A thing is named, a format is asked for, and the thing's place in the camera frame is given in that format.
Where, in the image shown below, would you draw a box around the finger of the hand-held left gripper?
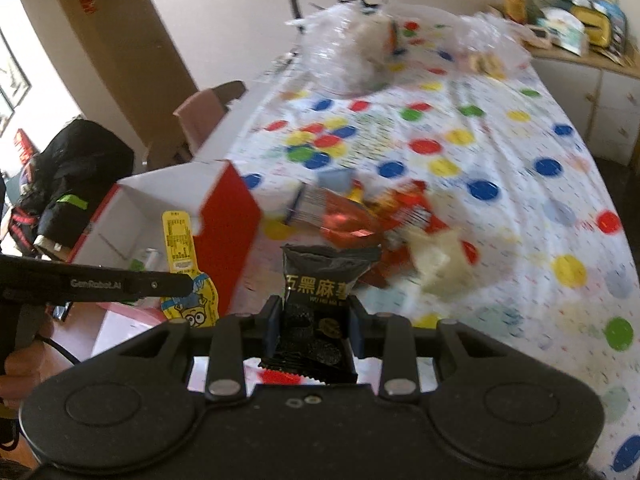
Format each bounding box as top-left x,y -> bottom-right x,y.
65,269 -> 195,307

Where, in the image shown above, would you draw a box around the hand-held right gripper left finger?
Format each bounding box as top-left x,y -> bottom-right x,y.
120,296 -> 282,402

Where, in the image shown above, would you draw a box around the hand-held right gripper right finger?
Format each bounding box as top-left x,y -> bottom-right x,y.
350,296 -> 508,402

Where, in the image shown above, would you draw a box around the black snack packet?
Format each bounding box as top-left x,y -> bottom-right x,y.
259,243 -> 383,386

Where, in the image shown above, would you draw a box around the yellow cartoon snack packet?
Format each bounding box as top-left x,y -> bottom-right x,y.
159,210 -> 221,332

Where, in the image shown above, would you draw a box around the red white cardboard box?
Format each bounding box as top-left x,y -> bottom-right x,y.
67,159 -> 263,317

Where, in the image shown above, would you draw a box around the red lion print snack packet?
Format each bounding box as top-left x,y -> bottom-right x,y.
350,180 -> 437,250

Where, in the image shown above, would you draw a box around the clear plastic bag with snacks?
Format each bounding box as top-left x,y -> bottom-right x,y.
285,0 -> 417,97

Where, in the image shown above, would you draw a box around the person's left hand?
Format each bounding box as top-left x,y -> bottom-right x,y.
0,317 -> 55,411

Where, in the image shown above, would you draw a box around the white green packet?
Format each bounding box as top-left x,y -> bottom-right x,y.
131,247 -> 162,272

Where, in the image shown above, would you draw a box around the white snack packet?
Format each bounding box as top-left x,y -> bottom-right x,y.
404,229 -> 467,297

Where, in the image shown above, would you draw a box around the shiny red snack packet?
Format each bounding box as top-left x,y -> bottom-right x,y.
320,195 -> 387,247

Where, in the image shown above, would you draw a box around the silver snack packet blue ends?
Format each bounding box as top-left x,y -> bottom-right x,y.
284,182 -> 358,227

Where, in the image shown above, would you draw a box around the black jacket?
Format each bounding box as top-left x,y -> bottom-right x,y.
15,119 -> 136,252

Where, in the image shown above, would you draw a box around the red bag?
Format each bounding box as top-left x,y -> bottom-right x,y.
14,129 -> 40,167

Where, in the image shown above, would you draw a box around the pink chair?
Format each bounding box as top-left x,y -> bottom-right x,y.
172,80 -> 248,162

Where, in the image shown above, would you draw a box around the balloon print tablecloth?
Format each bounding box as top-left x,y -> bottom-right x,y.
90,2 -> 640,480

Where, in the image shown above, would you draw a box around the brown wooden door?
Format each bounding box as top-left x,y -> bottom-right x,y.
45,0 -> 198,172

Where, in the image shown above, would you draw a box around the clear plastic bag with biscuits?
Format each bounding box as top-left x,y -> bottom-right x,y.
450,10 -> 532,80

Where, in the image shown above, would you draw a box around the wooden white cabinet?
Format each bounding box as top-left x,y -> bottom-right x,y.
524,5 -> 640,167

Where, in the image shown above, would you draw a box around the orange drink bottle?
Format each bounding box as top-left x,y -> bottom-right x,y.
501,0 -> 527,24

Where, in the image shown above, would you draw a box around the light blue tissue box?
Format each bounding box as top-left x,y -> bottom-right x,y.
537,7 -> 587,55

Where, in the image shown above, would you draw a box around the yellow box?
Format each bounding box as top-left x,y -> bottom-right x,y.
570,5 -> 614,50

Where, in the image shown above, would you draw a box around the black cable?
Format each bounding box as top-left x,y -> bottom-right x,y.
37,334 -> 82,367

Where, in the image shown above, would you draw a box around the framed wall picture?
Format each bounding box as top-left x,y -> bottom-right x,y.
0,30 -> 32,122

